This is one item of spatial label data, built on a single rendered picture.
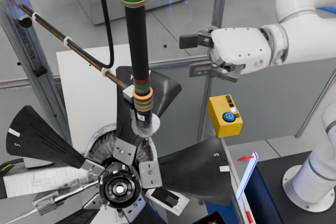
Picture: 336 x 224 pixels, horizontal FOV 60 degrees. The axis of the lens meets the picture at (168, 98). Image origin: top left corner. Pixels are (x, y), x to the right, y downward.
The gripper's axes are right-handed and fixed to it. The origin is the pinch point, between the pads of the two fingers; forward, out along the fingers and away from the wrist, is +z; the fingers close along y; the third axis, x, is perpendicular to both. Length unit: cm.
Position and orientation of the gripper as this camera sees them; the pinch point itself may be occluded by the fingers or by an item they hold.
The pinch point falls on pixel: (189, 55)
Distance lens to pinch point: 58.3
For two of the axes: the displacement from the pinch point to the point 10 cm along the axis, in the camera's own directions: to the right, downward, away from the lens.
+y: -1.9, -7.4, 6.4
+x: 0.1, -6.5, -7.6
